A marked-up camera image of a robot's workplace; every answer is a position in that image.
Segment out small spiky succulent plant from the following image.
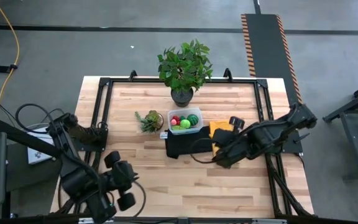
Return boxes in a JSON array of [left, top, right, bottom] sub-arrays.
[[134, 110, 165, 134]]

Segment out leafy green potted tree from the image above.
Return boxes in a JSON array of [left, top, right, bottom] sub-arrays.
[[157, 39, 214, 108]]

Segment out yellow cloth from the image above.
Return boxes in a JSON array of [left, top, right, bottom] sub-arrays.
[[209, 119, 234, 156]]

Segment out black diagonal beam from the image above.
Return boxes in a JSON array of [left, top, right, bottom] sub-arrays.
[[0, 118, 63, 160]]

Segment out thin black floor cable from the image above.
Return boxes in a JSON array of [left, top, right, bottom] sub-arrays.
[[0, 99, 27, 131]]

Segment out black cable bracket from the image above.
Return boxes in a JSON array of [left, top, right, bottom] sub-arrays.
[[0, 63, 19, 74]]

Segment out striped green toy watermelon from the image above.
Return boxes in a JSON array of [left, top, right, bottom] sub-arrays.
[[187, 113, 200, 126]]

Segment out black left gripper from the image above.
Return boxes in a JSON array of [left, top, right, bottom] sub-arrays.
[[104, 150, 138, 213]]

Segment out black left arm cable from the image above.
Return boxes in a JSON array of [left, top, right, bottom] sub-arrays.
[[15, 103, 65, 134]]

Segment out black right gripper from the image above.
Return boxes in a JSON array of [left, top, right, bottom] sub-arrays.
[[211, 116, 255, 169]]

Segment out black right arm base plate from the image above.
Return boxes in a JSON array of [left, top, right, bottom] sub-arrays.
[[275, 133, 311, 154]]

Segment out black cloth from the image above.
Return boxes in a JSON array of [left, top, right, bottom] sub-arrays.
[[163, 126, 213, 159]]

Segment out black floor mat striped edges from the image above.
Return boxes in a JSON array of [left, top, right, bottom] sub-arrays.
[[240, 13, 306, 119]]

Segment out yellow cable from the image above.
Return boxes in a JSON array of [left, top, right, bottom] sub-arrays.
[[0, 0, 21, 119]]

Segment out black metal table frame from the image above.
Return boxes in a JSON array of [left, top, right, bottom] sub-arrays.
[[50, 67, 315, 219]]

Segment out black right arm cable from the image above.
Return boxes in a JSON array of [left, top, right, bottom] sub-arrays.
[[190, 138, 219, 165]]

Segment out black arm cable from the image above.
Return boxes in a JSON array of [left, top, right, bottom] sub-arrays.
[[190, 138, 219, 165], [15, 103, 65, 134]]

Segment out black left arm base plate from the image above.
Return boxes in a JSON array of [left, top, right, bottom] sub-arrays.
[[73, 124, 109, 153]]

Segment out black metal stand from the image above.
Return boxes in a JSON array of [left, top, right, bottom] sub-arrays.
[[321, 77, 358, 182]]

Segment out white booklet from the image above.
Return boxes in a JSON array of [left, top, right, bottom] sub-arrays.
[[26, 126, 57, 165]]

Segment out clear plastic tupperware container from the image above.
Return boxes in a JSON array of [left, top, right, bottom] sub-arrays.
[[167, 107, 204, 134]]

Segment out silver metal bracket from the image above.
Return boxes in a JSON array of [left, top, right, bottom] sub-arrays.
[[252, 218, 287, 224], [78, 217, 114, 224]]

